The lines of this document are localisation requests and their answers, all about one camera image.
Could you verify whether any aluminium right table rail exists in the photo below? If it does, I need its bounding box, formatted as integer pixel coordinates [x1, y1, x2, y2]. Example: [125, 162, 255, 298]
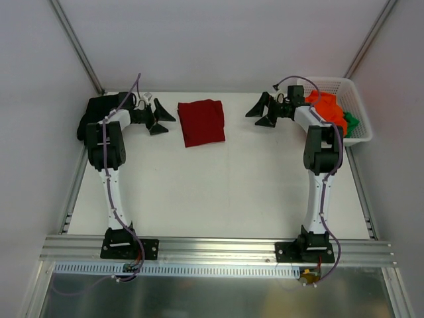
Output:
[345, 147, 380, 240]

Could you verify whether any white slotted cable duct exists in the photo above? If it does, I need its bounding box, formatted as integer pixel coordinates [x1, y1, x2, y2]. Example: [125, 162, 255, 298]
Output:
[54, 262, 301, 280]

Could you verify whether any aluminium corner post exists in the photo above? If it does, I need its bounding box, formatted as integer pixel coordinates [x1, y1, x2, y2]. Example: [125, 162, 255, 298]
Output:
[343, 0, 399, 79]
[47, 0, 105, 95]

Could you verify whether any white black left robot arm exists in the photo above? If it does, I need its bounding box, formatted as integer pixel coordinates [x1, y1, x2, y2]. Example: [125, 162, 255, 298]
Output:
[77, 93, 176, 258]

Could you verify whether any aluminium front mounting rail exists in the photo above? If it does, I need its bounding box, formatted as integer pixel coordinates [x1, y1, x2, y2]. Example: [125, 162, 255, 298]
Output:
[39, 235, 398, 268]

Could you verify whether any folded black t shirt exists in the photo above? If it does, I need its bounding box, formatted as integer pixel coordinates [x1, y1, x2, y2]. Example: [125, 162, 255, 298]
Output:
[77, 91, 127, 144]

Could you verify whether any dark red t shirt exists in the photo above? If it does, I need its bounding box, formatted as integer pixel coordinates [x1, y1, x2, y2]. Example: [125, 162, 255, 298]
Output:
[178, 99, 226, 148]

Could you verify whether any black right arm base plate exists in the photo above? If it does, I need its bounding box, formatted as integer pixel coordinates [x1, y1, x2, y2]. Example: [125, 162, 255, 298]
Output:
[274, 242, 335, 264]

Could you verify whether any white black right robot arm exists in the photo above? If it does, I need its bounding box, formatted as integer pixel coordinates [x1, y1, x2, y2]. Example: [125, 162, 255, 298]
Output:
[246, 85, 344, 263]

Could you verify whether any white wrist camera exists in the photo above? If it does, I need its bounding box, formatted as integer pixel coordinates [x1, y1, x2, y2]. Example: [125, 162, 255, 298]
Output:
[135, 92, 152, 110]
[272, 84, 286, 103]

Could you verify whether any white plastic basket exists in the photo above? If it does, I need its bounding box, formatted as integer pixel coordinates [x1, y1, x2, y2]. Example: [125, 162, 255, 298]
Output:
[297, 77, 372, 146]

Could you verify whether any aluminium left corner post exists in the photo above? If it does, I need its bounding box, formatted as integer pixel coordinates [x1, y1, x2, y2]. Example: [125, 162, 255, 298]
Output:
[47, 0, 105, 95]

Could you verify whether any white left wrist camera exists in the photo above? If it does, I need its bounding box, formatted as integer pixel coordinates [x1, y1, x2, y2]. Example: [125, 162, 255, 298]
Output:
[135, 92, 152, 110]

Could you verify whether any aluminium table rail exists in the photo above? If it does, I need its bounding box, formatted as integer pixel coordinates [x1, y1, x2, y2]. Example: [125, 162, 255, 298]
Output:
[58, 146, 88, 235]
[345, 147, 380, 240]

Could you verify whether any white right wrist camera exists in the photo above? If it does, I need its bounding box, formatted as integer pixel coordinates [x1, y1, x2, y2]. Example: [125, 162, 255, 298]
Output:
[272, 84, 286, 103]

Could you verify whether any aluminium right corner post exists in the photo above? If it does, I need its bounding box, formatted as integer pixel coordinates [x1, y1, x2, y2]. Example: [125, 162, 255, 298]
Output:
[343, 0, 399, 79]

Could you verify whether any green t shirt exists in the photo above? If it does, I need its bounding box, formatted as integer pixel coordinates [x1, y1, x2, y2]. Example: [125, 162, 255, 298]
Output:
[344, 112, 360, 138]

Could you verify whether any orange t shirt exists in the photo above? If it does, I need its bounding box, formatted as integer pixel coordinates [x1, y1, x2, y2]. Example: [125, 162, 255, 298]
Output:
[305, 90, 348, 136]

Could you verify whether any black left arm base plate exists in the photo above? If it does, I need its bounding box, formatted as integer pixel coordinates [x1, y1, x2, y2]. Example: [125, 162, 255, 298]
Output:
[100, 239, 159, 260]

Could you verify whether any aluminium left table rail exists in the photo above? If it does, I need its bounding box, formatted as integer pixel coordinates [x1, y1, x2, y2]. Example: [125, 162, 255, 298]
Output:
[58, 146, 88, 235]

